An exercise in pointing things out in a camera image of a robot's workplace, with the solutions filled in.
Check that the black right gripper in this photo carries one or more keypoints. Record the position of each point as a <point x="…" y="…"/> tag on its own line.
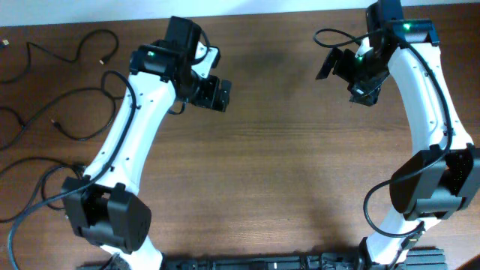
<point x="364" y="94"/>

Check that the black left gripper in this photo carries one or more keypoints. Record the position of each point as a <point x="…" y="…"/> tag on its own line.
<point x="199" y="97"/>

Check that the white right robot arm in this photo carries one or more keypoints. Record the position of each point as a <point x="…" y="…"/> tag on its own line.
<point x="442" y="176"/>

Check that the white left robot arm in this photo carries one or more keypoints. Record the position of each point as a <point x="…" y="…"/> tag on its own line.
<point x="103" y="206"/>

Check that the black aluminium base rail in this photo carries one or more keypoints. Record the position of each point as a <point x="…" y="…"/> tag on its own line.
<point x="262" y="261"/>

